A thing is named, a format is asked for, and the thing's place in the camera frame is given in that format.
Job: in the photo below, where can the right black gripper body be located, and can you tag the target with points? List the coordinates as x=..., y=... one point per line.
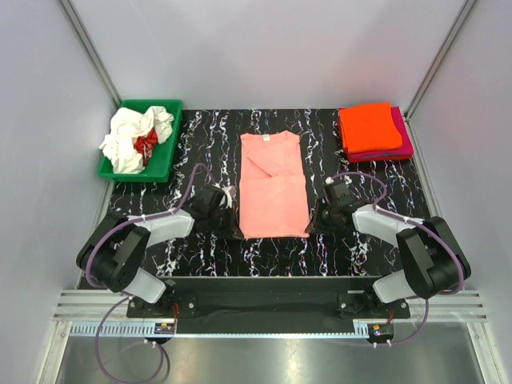
x=327, y=212

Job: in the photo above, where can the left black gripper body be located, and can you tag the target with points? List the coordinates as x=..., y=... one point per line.
x=218, y=218

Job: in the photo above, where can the salmon pink t-shirt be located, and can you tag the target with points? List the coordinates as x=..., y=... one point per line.
x=273, y=200

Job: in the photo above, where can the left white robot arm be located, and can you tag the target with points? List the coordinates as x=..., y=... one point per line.
x=113, y=254

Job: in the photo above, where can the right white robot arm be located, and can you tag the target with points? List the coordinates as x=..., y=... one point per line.
x=432, y=260

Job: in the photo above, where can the green plastic bin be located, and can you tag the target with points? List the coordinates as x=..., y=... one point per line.
x=158, y=168

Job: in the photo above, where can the black marbled table mat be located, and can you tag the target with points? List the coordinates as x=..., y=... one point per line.
x=209, y=144

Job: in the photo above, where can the orange folded t-shirt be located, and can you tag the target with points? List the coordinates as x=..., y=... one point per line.
x=369, y=127

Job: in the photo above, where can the red crumpled t-shirt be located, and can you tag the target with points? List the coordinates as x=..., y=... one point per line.
x=145, y=145

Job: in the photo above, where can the magenta folded t-shirt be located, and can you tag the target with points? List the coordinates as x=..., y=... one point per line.
x=405, y=152

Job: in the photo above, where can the white crumpled t-shirt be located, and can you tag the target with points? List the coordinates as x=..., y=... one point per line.
x=125, y=127

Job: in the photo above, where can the white slotted cable duct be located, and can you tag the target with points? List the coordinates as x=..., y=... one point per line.
x=186, y=329

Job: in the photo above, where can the right aluminium frame post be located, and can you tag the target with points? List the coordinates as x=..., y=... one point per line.
x=462, y=18

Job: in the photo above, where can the aluminium frame post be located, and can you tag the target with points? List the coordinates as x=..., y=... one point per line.
x=86, y=43
x=462, y=18

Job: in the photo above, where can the left aluminium frame post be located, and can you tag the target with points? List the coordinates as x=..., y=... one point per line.
x=86, y=43

